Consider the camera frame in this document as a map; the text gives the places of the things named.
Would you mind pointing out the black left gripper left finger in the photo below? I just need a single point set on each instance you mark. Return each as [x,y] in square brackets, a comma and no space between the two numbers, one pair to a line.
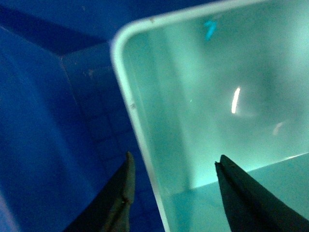
[110,209]

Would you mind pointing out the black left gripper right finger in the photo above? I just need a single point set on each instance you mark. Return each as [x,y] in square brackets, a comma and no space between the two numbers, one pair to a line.
[250,207]

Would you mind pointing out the teal plastic bin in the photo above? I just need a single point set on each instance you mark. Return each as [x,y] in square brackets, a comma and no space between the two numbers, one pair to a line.
[225,78]

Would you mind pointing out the blue plastic crate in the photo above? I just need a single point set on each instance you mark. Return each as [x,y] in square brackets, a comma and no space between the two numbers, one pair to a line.
[64,129]

